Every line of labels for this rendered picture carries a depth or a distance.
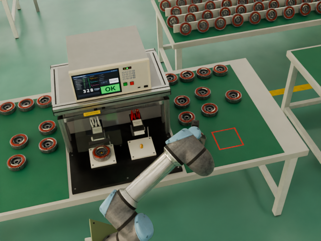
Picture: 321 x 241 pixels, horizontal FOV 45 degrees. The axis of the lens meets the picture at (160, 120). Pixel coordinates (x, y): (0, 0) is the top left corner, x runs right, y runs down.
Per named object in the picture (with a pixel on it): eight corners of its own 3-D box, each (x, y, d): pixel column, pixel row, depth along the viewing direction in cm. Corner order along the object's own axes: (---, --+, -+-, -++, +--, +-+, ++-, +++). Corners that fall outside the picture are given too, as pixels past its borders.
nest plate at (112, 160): (116, 163, 232) (116, 161, 231) (91, 168, 230) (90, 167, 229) (112, 145, 242) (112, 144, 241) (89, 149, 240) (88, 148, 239)
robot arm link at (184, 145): (115, 235, 169) (208, 148, 169) (92, 209, 170) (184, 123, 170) (120, 228, 181) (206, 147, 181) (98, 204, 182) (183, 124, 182)
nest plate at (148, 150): (156, 155, 235) (156, 153, 234) (132, 159, 233) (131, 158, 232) (151, 137, 245) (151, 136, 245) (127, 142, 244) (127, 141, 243)
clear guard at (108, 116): (123, 144, 210) (121, 136, 206) (78, 153, 207) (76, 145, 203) (114, 105, 234) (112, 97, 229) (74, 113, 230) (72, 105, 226)
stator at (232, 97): (224, 102, 269) (224, 98, 267) (226, 92, 277) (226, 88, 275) (240, 104, 267) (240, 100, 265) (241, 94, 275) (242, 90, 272)
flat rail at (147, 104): (166, 103, 232) (166, 99, 230) (61, 123, 223) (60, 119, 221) (166, 102, 233) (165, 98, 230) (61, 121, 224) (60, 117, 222)
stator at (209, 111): (197, 113, 263) (197, 108, 261) (207, 104, 269) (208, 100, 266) (211, 119, 258) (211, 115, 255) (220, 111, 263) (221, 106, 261)
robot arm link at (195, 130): (182, 133, 210) (194, 122, 210) (183, 136, 220) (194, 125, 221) (192, 143, 208) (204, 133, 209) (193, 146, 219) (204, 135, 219)
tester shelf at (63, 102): (171, 94, 229) (170, 88, 225) (53, 115, 220) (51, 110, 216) (155, 53, 260) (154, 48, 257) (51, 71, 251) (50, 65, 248)
